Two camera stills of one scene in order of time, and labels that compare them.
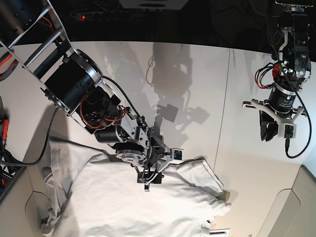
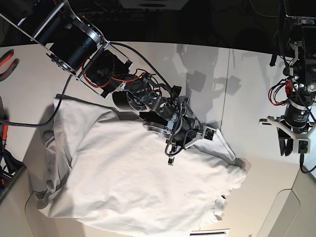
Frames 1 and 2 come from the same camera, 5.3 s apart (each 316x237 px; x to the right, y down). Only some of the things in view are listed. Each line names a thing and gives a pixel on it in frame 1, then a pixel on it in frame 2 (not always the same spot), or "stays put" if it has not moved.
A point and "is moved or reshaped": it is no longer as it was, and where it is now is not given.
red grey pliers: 3,59 stays put
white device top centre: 153,5 stays put
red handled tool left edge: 4,129 stays put
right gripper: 283,127 to 301,142
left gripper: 153,158 to 177,122
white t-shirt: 88,192 is moved or reshaped
